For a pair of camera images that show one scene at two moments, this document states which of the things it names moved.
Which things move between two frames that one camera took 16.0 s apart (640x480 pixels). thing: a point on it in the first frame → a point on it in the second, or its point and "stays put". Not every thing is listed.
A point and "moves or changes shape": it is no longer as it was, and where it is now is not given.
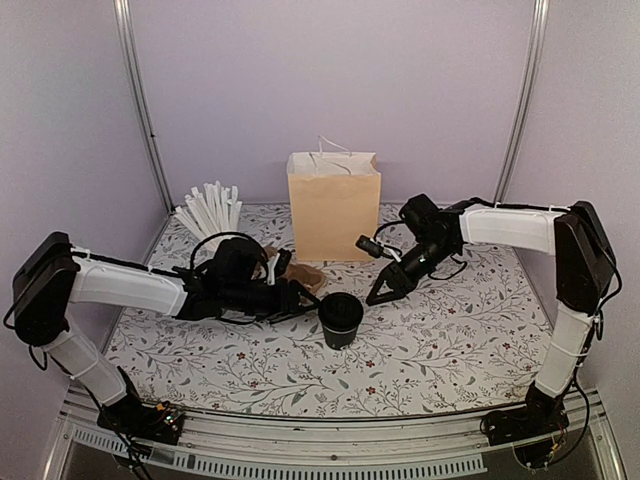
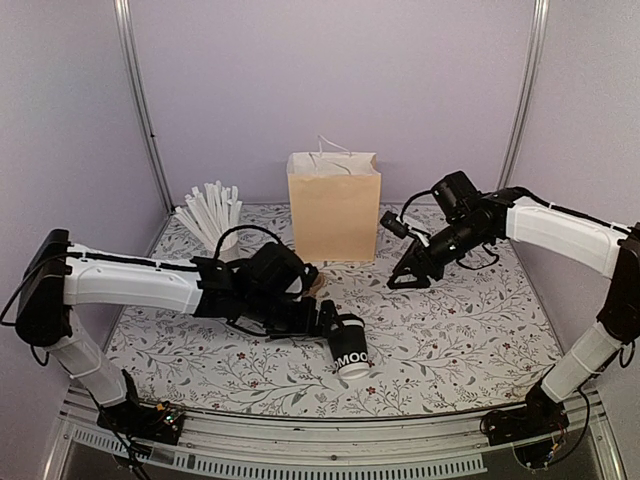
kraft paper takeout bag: (336, 197) stays put
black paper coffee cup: (339, 339) moves or changes shape
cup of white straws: (217, 210) stays put
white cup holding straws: (217, 241) → (229, 247)
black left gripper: (284, 299) → (305, 326)
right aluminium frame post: (540, 18) stays put
